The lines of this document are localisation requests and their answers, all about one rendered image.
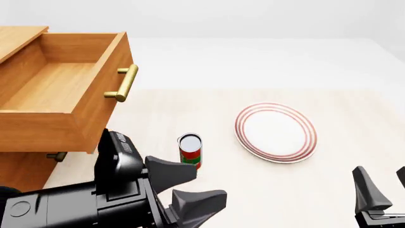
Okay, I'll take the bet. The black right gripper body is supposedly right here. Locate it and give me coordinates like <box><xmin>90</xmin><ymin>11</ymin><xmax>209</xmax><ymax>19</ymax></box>
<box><xmin>354</xmin><ymin>205</ymin><xmax>405</xmax><ymax>228</ymax></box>

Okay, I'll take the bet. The open wooden drawer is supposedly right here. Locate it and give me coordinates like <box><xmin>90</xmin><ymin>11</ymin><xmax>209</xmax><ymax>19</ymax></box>
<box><xmin>0</xmin><ymin>31</ymin><xmax>135</xmax><ymax>155</ymax></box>

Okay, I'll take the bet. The brass drawer handle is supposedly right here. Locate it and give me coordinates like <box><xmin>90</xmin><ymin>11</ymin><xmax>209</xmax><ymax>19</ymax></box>
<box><xmin>46</xmin><ymin>151</ymin><xmax>68</xmax><ymax>163</ymax></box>
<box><xmin>103</xmin><ymin>63</ymin><xmax>139</xmax><ymax>103</ymax></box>

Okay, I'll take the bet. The red and green tin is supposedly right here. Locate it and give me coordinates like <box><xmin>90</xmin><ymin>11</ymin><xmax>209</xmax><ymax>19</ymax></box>
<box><xmin>177</xmin><ymin>132</ymin><xmax>203</xmax><ymax>171</ymax></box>

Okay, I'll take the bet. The closed wooden drawer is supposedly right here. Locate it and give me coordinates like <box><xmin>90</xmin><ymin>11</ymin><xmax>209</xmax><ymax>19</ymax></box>
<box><xmin>0</xmin><ymin>151</ymin><xmax>69</xmax><ymax>193</ymax></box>

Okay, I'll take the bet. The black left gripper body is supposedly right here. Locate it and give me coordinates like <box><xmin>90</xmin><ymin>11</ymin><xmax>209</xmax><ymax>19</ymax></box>
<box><xmin>94</xmin><ymin>168</ymin><xmax>180</xmax><ymax>228</ymax></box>

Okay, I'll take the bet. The wooden cabinet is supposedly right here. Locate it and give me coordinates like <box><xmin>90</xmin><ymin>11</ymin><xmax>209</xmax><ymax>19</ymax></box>
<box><xmin>0</xmin><ymin>25</ymin><xmax>96</xmax><ymax>194</ymax></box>

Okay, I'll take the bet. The white plate with red rings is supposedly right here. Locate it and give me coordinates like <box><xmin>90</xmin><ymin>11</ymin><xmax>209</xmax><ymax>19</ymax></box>
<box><xmin>234</xmin><ymin>102</ymin><xmax>318</xmax><ymax>164</ymax></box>

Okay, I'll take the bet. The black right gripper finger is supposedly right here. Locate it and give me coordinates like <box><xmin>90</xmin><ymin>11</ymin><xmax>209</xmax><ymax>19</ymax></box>
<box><xmin>352</xmin><ymin>165</ymin><xmax>394</xmax><ymax>215</ymax></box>
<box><xmin>396</xmin><ymin>165</ymin><xmax>405</xmax><ymax>189</ymax></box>

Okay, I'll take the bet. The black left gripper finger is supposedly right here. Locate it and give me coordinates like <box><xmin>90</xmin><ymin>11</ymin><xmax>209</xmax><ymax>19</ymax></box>
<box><xmin>144</xmin><ymin>155</ymin><xmax>198</xmax><ymax>196</ymax></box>
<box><xmin>166</xmin><ymin>188</ymin><xmax>228</xmax><ymax>228</ymax></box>

